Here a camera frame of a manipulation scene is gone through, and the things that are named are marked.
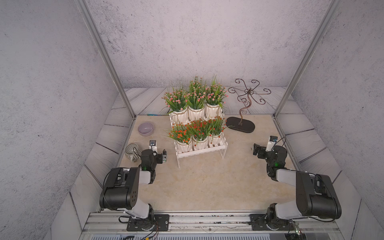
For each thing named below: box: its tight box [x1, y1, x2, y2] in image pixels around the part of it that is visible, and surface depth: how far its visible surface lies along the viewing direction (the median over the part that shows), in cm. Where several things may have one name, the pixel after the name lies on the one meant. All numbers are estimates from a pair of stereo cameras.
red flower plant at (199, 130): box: [187, 118, 213, 151], surface depth 79 cm
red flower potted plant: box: [208, 116, 227, 145], surface depth 82 cm
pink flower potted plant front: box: [185, 76, 207, 121], surface depth 74 cm
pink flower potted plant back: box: [204, 74, 229, 120], surface depth 79 cm
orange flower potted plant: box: [163, 122, 193, 153], surface depth 79 cm
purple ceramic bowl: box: [137, 122, 154, 137], surface depth 110 cm
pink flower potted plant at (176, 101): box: [161, 89, 189, 125], surface depth 75 cm
